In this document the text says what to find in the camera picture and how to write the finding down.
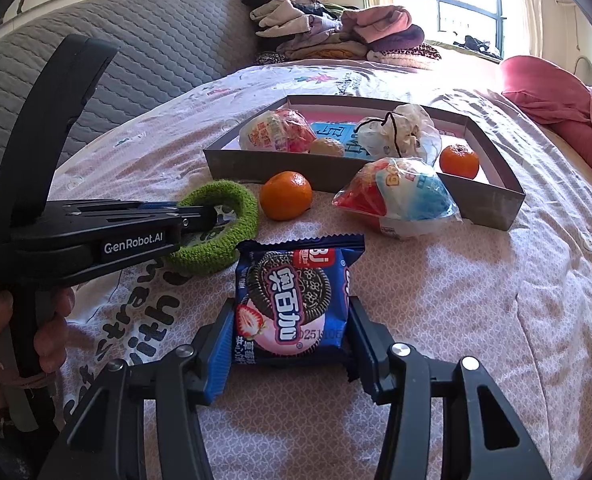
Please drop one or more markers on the walnut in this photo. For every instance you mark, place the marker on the walnut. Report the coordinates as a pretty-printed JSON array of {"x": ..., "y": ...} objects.
[{"x": 326, "y": 147}]

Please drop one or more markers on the dark clothes on windowsill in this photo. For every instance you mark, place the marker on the dark clothes on windowsill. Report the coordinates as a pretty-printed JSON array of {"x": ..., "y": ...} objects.
[{"x": 475, "y": 44}]

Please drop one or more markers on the pink pillow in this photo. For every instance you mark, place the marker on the pink pillow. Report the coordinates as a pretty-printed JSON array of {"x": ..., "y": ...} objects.
[{"x": 540, "y": 90}]

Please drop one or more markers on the green fuzzy scrunchie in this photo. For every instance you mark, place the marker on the green fuzzy scrunchie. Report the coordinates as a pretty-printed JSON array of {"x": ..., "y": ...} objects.
[{"x": 243, "y": 210}]

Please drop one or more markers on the purple folded garment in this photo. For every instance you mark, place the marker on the purple folded garment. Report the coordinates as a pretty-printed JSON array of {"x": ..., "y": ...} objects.
[{"x": 403, "y": 39}]

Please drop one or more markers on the grey quilted headboard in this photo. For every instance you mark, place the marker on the grey quilted headboard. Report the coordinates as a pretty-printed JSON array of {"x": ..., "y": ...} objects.
[{"x": 151, "y": 60}]

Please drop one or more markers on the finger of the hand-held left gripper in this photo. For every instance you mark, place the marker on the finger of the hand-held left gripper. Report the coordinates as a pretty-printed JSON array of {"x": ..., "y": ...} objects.
[
  {"x": 198, "y": 220},
  {"x": 166, "y": 205}
]

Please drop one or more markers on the beige garment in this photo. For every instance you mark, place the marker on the beige garment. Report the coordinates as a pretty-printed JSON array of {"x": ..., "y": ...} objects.
[{"x": 281, "y": 17}]

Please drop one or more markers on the large tangerine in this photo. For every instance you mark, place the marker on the large tangerine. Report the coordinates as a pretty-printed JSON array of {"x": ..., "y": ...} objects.
[{"x": 286, "y": 195}]

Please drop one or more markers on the shallow grey cardboard box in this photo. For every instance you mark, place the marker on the shallow grey cardboard box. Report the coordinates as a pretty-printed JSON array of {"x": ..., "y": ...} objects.
[{"x": 236, "y": 167}]

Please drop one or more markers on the red blue wrapped snack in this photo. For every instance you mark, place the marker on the red blue wrapped snack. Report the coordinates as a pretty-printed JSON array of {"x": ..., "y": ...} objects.
[{"x": 400, "y": 195}]

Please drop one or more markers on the white wrapped snack ball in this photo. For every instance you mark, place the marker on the white wrapped snack ball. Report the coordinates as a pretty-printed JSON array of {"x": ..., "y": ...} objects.
[{"x": 276, "y": 132}]

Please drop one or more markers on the leopard print garment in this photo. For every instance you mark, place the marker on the leopard print garment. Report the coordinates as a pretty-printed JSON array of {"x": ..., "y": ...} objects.
[{"x": 423, "y": 52}]

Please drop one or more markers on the pink printed bed sheet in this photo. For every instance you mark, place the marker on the pink printed bed sheet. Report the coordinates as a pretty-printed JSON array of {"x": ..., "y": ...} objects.
[{"x": 450, "y": 310}]

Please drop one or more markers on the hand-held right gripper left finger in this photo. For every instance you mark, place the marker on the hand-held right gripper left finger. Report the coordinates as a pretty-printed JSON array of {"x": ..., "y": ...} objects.
[{"x": 221, "y": 345}]

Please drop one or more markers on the small tangerine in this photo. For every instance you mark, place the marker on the small tangerine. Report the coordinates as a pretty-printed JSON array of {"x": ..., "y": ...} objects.
[{"x": 458, "y": 160}]

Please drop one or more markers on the cream knit garment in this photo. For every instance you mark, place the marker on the cream knit garment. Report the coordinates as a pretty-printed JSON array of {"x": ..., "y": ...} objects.
[{"x": 405, "y": 61}]

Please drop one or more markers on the pink folded garment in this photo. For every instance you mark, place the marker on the pink folded garment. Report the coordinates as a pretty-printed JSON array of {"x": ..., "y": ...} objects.
[{"x": 380, "y": 22}]

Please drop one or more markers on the blue cookie packet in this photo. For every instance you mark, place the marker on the blue cookie packet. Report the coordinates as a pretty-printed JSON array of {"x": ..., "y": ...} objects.
[{"x": 296, "y": 290}]

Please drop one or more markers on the mustard garment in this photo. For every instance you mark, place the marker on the mustard garment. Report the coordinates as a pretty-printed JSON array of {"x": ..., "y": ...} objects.
[{"x": 336, "y": 52}]

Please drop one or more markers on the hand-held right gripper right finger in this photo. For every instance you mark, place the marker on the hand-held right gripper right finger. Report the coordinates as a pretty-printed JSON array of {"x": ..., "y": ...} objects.
[{"x": 363, "y": 340}]

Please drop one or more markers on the pile of folded clothes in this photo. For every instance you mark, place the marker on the pile of folded clothes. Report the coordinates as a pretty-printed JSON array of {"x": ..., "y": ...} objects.
[{"x": 321, "y": 35}]

